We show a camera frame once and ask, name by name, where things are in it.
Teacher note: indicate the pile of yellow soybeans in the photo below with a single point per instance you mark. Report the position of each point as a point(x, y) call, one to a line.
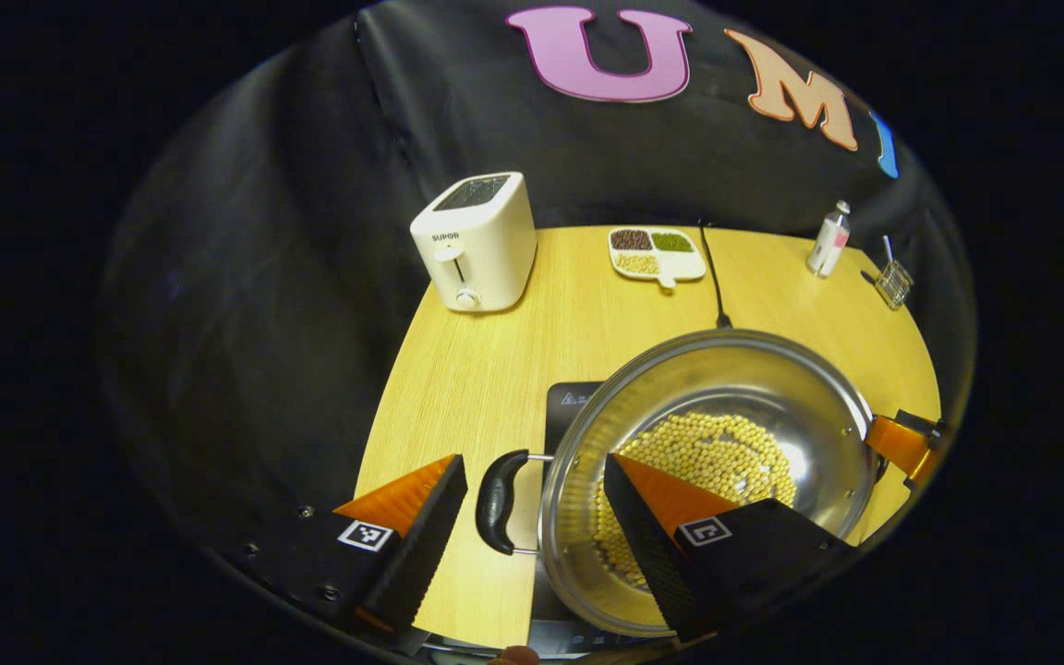
point(726, 453)

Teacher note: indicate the black backdrop cloth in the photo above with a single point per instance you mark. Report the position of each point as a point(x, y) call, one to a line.
point(310, 231)

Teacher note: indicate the white toaster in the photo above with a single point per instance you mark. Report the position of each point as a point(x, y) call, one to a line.
point(481, 259)

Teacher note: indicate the white divided bean dish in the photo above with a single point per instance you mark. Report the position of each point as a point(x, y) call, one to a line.
point(657, 259)

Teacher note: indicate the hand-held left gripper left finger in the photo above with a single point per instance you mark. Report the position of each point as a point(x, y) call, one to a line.
point(421, 554)

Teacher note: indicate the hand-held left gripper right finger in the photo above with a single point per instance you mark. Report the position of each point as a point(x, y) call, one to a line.
point(657, 563)

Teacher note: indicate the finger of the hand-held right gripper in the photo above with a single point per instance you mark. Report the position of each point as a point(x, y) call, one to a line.
point(897, 443)

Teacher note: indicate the black induction cooktop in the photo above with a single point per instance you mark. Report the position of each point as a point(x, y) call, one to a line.
point(569, 406)

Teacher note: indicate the clear bottle with pink label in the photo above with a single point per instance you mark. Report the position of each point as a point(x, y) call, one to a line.
point(828, 245)

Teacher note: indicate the striped straw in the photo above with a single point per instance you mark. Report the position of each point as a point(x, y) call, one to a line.
point(888, 247)

